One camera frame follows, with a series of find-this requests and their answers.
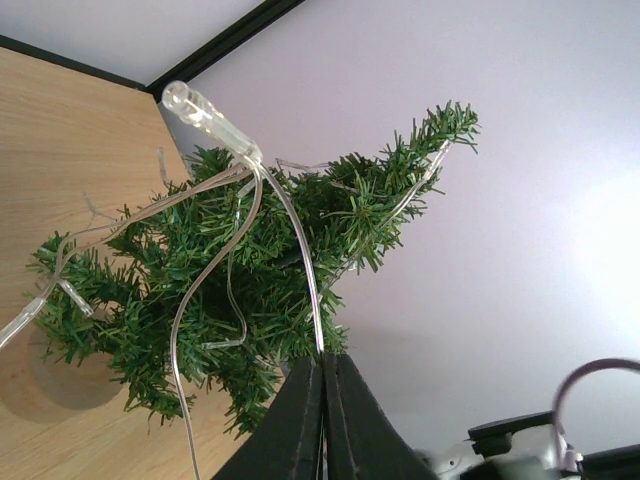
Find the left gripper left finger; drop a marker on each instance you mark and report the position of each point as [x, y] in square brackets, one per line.
[287, 443]

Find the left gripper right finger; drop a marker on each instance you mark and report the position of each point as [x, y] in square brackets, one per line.
[361, 442]

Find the small green christmas tree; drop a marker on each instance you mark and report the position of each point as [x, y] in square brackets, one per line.
[240, 260]

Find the black frame rail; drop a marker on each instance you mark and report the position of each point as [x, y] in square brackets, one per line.
[134, 43]

